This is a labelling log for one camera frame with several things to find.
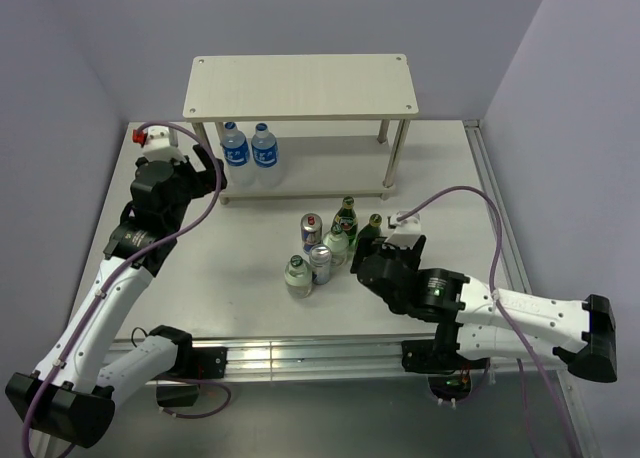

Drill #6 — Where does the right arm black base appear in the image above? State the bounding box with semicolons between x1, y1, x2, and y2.
401;339;490;409

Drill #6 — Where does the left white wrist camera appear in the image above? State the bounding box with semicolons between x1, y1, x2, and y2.
132;126;178;163

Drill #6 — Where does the blue-label water bottle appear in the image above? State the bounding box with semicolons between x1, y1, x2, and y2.
251;123;283;187
221;122;255;188

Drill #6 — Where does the right blue-label water bottle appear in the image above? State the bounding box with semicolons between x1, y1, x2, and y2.
251;123;283;187

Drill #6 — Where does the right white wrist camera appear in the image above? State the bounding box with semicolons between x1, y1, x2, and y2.
385;211;422;248

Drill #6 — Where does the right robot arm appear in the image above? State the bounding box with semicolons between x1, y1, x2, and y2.
350;237;618;383

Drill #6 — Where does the energy drink can red tab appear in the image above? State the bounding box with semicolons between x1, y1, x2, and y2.
300;213;323;254

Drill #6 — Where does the left blue-label water bottle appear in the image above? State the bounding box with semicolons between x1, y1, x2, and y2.
221;122;255;188

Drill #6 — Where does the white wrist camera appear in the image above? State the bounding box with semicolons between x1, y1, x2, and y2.
385;211;422;248
132;126;178;163

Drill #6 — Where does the energy drink can silver top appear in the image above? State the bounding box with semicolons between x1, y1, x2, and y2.
309;244;332;285

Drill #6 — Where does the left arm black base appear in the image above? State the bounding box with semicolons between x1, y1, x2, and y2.
156;346;228;409

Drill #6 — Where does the white two-tier shelf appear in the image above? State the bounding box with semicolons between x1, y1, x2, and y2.
183;54;419;203

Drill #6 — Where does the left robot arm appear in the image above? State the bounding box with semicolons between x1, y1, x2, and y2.
5;145;226;456

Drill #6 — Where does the green Perrier bottle yellow label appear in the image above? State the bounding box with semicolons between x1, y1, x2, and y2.
355;213;383;251

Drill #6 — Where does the clear soda water bottle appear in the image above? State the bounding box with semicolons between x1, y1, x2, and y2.
322;223;349;269
284;255;313;299

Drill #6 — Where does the aluminium frame rail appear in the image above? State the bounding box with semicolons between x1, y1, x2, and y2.
29;119;599;458

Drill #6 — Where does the green Perrier bottle red label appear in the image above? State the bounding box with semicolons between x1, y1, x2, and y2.
334;196;358;246

